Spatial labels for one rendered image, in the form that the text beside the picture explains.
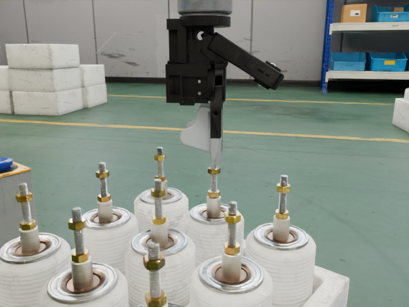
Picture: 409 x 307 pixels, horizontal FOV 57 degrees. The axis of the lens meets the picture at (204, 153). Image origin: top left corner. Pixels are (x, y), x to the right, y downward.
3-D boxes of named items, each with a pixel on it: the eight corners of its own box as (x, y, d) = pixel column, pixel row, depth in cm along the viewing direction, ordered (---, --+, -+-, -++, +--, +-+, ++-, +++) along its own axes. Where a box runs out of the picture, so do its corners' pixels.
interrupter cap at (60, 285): (31, 295, 41) (30, 290, 40) (80, 261, 47) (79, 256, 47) (87, 315, 38) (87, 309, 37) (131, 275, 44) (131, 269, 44)
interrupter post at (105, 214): (94, 220, 58) (92, 200, 57) (107, 215, 60) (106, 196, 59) (104, 225, 57) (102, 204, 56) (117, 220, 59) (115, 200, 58)
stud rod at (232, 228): (236, 265, 43) (238, 203, 41) (227, 266, 43) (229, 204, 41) (234, 261, 44) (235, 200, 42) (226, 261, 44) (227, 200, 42)
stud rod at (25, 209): (24, 240, 49) (16, 185, 47) (26, 237, 50) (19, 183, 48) (33, 240, 49) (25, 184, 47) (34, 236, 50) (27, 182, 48)
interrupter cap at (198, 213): (241, 209, 63) (241, 204, 62) (232, 229, 56) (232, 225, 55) (197, 204, 65) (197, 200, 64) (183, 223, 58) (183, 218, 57)
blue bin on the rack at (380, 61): (363, 69, 483) (365, 52, 477) (395, 69, 474) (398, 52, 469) (370, 71, 436) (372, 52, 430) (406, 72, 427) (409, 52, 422)
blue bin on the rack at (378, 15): (368, 25, 471) (370, 7, 466) (402, 24, 463) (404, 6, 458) (377, 22, 424) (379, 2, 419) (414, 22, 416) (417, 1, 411)
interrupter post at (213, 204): (223, 213, 61) (223, 194, 60) (219, 220, 59) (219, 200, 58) (208, 212, 61) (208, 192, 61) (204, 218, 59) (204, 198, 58)
